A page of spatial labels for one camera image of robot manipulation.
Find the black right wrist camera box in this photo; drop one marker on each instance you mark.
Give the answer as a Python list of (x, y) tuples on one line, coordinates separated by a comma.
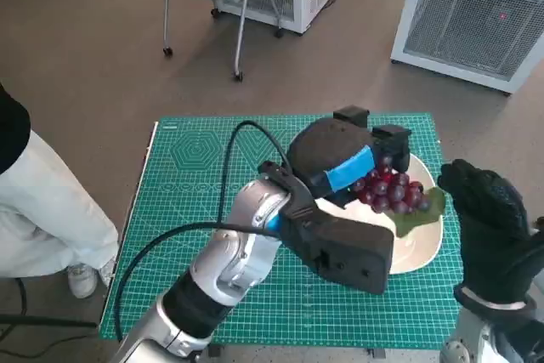
[(531, 337)]

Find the green cutting mat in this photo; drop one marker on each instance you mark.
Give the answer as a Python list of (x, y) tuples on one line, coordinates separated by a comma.
[(191, 159)]

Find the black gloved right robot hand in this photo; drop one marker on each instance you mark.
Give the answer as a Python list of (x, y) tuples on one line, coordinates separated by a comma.
[(489, 231)]

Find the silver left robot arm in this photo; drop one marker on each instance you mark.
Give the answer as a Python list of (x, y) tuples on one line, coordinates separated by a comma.
[(229, 261)]

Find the red toy grape bunch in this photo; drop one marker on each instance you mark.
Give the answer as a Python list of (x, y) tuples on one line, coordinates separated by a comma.
[(391, 193)]

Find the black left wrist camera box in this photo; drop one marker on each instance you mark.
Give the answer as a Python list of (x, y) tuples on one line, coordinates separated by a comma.
[(348, 252)]

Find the black floor bar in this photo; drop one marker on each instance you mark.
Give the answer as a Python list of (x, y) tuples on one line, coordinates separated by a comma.
[(42, 320)]

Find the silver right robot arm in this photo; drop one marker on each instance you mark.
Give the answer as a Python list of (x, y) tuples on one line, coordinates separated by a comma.
[(480, 329)]

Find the person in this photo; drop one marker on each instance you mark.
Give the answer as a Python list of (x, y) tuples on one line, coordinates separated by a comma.
[(42, 218)]

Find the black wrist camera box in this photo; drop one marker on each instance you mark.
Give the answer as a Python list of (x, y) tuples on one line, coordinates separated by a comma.
[(348, 252), (531, 337)]

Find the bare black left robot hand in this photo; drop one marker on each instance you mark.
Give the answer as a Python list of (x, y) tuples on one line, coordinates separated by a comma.
[(327, 150)]

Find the white square plate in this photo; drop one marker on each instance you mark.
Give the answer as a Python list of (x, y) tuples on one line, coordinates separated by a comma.
[(414, 252)]

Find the white cabinet with mesh front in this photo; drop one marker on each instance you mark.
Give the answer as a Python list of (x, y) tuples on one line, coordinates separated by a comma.
[(467, 23)]

